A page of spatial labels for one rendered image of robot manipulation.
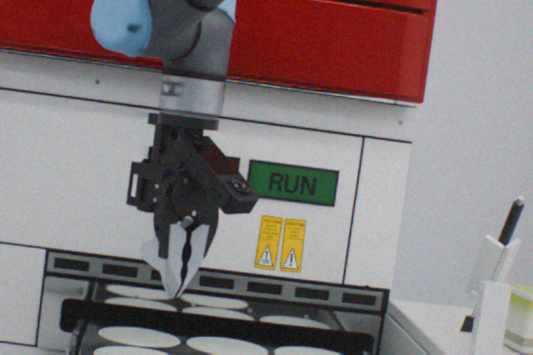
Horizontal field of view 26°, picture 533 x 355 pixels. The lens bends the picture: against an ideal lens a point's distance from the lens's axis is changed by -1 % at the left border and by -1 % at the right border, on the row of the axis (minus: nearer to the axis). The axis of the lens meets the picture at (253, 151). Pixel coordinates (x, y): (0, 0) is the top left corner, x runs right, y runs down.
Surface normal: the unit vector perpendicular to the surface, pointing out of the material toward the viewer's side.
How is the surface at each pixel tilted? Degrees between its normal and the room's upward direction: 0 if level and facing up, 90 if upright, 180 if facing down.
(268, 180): 90
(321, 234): 90
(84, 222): 90
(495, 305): 90
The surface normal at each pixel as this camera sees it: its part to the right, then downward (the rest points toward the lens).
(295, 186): 0.09, 0.07
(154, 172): -0.69, -0.05
